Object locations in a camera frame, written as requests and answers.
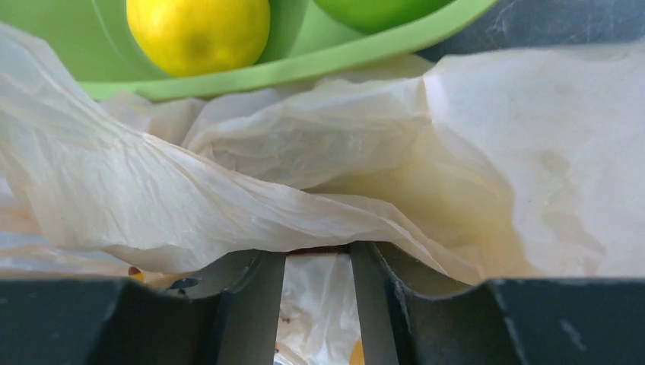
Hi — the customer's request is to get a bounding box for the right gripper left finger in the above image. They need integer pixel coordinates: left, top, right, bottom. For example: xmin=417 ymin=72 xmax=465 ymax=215
xmin=1 ymin=250 xmax=285 ymax=364

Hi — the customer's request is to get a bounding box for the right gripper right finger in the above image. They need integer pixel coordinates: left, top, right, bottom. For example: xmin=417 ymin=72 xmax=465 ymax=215
xmin=349 ymin=242 xmax=644 ymax=364

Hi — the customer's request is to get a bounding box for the beige plastic banana-print bag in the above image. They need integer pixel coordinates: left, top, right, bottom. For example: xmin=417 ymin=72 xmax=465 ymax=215
xmin=1 ymin=24 xmax=644 ymax=364

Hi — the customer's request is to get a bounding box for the yellow fake lemon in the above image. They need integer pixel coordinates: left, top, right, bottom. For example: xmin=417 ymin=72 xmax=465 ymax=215
xmin=126 ymin=0 xmax=270 ymax=77

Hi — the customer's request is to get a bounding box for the green fake apple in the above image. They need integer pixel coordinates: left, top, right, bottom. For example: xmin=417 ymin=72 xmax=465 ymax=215
xmin=315 ymin=0 xmax=450 ymax=34

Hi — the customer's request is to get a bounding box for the green plastic basin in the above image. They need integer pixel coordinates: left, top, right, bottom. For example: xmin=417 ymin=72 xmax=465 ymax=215
xmin=1 ymin=1 xmax=493 ymax=101

